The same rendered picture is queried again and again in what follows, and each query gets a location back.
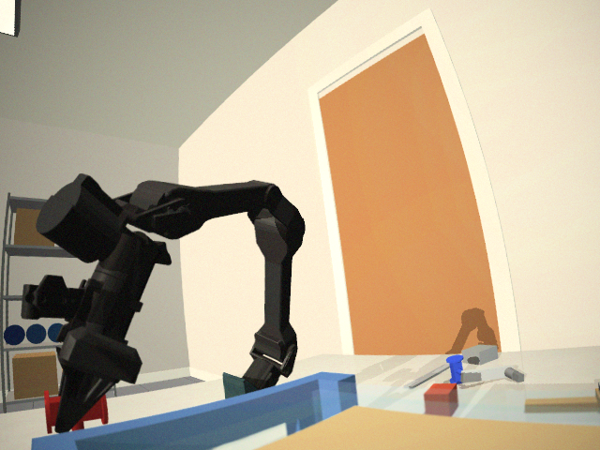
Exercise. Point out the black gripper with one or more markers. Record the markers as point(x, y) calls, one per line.
point(95, 356)

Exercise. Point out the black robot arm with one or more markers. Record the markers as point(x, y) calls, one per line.
point(83, 220)

